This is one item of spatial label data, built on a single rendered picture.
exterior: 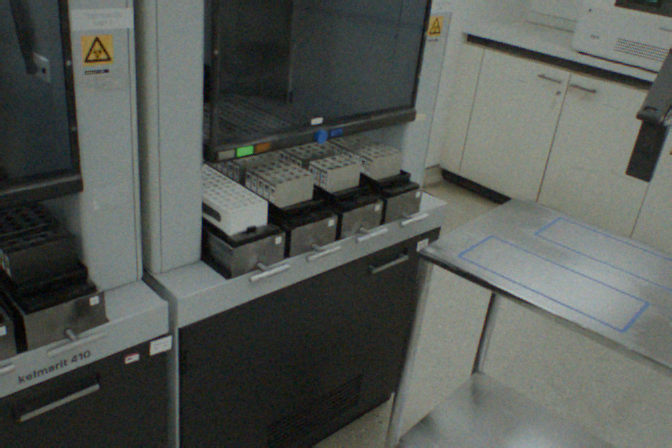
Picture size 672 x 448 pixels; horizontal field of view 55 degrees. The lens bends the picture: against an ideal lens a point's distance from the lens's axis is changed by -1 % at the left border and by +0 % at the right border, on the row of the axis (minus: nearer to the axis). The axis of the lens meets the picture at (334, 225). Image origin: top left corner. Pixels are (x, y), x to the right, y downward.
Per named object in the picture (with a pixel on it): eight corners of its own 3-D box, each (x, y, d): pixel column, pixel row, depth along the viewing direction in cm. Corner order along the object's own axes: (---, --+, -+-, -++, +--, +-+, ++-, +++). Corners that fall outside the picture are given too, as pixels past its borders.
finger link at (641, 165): (671, 124, 73) (668, 125, 72) (651, 181, 76) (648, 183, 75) (645, 117, 75) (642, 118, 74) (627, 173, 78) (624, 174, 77)
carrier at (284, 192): (307, 195, 151) (309, 171, 149) (312, 198, 150) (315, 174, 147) (268, 206, 144) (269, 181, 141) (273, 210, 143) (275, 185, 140)
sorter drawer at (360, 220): (182, 147, 193) (182, 119, 189) (221, 140, 202) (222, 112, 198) (352, 249, 148) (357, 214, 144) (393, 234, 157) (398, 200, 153)
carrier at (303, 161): (329, 170, 167) (331, 148, 164) (334, 172, 166) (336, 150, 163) (294, 178, 159) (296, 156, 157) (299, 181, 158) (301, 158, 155)
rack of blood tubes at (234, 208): (155, 188, 150) (154, 163, 147) (192, 180, 157) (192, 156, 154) (228, 241, 132) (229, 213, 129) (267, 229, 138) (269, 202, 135)
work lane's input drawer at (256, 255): (83, 166, 174) (81, 134, 170) (131, 157, 183) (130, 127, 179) (243, 290, 129) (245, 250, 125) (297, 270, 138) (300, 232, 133)
